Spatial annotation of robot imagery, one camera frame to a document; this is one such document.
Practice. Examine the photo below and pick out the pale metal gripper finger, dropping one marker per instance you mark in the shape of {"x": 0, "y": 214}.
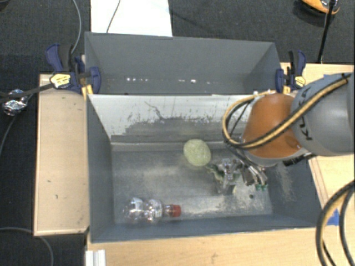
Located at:
{"x": 232, "y": 176}
{"x": 223, "y": 182}

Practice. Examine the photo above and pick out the green toy animal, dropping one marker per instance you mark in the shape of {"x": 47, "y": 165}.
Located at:
{"x": 214, "y": 172}

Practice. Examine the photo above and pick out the pale green ball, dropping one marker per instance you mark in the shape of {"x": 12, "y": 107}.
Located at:
{"x": 197, "y": 152}

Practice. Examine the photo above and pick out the clear plastic bottle red cap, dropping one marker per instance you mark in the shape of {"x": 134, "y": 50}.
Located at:
{"x": 147, "y": 210}

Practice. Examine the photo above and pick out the grey metal bin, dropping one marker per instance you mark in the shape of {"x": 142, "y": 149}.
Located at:
{"x": 166, "y": 65}

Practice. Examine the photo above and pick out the pale wood flat board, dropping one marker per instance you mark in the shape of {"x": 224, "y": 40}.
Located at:
{"x": 61, "y": 154}

